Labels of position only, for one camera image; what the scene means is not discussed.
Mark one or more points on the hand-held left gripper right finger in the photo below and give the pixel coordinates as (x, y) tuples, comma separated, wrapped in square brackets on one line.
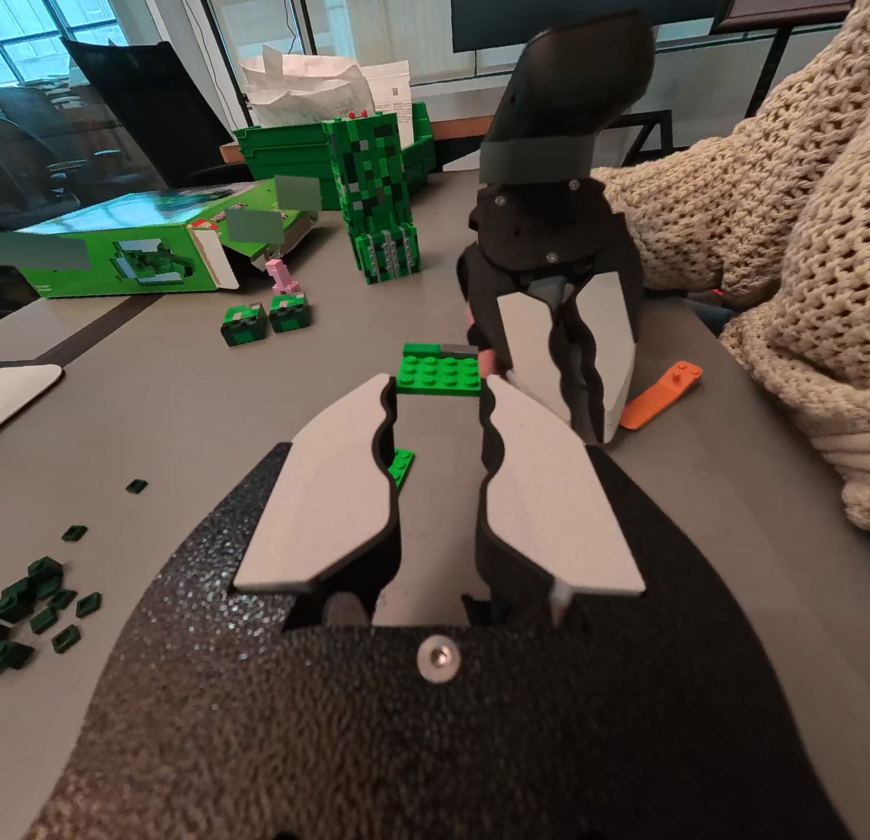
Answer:
[(557, 507)]

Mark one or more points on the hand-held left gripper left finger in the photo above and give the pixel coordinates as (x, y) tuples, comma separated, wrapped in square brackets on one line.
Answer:
[(319, 500)]

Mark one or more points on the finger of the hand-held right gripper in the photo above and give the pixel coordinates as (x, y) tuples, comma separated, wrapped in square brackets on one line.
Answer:
[(530, 350), (615, 350)]

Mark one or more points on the bright green square lego plate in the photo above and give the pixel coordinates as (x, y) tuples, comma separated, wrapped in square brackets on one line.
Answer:
[(435, 376), (401, 466)]

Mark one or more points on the small green lego brick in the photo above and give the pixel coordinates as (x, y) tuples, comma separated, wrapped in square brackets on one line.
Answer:
[(421, 349)]

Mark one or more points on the pile of dark green pieces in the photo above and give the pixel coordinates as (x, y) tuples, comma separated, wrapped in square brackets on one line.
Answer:
[(41, 582)]

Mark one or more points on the person's right forearm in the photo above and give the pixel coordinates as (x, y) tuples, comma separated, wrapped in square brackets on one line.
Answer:
[(734, 194)]

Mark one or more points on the orange lego brick separator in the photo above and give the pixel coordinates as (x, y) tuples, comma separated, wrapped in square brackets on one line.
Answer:
[(659, 395)]

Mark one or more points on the tall green lego creeper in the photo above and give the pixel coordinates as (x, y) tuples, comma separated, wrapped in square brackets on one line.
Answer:
[(370, 187)]

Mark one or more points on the green lego build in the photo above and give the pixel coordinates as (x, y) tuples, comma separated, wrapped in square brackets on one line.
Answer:
[(243, 327), (291, 315)]

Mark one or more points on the pink lego pig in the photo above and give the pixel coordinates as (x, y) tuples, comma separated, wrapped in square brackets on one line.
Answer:
[(280, 277)]

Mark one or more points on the green lego set box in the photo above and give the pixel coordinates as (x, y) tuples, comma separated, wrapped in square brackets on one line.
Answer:
[(102, 242)]

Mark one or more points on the person's right hand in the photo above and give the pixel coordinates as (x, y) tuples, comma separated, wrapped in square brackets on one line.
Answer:
[(496, 365)]

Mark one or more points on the brown desk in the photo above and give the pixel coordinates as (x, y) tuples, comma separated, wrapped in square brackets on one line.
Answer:
[(462, 128)]

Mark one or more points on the green plastic bin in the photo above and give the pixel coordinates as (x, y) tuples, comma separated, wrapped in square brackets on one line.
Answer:
[(285, 153)]

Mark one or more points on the white paper bag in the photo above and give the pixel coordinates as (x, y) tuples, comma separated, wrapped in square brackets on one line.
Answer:
[(306, 92)]

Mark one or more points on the white book stand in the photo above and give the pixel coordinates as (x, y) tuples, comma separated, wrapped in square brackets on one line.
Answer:
[(27, 388)]

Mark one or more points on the large paned window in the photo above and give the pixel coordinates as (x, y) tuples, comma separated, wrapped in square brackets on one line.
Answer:
[(224, 11)]

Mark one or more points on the black office chair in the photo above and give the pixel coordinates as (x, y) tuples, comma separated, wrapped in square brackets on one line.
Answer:
[(149, 106)]

